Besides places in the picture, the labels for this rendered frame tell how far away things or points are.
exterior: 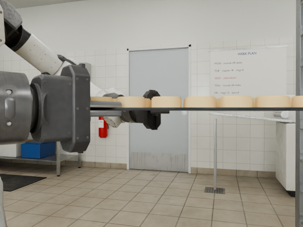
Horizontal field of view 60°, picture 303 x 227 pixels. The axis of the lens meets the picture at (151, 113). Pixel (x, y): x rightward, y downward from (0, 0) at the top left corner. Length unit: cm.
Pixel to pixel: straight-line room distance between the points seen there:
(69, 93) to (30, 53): 68
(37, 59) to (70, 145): 70
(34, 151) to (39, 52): 375
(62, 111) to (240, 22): 422
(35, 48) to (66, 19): 433
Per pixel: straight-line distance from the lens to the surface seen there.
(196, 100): 42
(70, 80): 36
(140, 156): 456
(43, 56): 104
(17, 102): 32
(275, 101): 43
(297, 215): 93
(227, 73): 428
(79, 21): 520
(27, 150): 479
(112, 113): 40
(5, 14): 99
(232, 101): 42
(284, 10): 460
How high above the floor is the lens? 100
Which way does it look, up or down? level
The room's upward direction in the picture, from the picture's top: straight up
